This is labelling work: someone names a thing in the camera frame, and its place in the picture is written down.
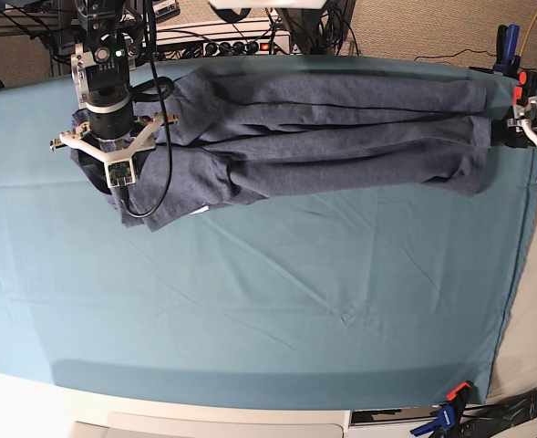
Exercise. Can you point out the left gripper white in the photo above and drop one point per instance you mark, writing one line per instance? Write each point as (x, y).
(519, 131)

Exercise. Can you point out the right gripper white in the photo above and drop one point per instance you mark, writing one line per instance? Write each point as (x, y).
(144, 141)

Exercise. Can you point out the blue-grey heathered T-shirt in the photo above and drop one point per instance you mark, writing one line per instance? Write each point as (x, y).
(241, 140)

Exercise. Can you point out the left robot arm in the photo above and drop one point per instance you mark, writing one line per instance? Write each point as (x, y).
(518, 128)

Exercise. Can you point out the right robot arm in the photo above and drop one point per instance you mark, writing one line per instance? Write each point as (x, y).
(100, 67)

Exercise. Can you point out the orange black clamp top right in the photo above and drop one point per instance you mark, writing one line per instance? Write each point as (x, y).
(526, 89)

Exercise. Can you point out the blue black clamp top right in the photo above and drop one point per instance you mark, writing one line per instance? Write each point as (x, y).
(507, 62)

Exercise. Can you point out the teal table cloth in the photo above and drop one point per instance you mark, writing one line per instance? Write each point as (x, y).
(368, 299)

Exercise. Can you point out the orange blue clamp bottom right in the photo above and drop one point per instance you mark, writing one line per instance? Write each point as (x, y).
(448, 415)

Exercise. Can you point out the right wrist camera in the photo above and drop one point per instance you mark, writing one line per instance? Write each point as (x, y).
(120, 174)

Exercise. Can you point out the black power strip red switch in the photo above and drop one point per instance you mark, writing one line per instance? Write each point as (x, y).
(236, 48)

